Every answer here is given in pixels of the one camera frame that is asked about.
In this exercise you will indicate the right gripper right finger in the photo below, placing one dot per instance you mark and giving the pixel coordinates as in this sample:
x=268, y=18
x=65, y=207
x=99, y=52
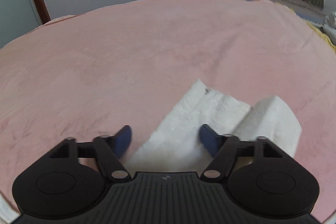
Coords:
x=210, y=139

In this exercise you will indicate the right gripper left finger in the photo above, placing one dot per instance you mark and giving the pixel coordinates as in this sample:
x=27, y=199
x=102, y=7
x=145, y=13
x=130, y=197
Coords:
x=122, y=141

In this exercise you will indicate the white pants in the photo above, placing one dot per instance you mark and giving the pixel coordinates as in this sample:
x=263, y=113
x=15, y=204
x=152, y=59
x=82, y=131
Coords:
x=174, y=146

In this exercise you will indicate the pink bed blanket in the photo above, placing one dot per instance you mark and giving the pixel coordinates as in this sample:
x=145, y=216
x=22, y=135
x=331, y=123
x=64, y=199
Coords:
x=91, y=74

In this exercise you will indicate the yellow bed sheet edge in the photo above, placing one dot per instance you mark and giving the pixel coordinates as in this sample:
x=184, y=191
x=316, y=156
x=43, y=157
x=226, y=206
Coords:
x=323, y=36

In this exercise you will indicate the white patterned cloth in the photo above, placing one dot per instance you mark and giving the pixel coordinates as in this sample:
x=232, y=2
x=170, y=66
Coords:
x=329, y=27

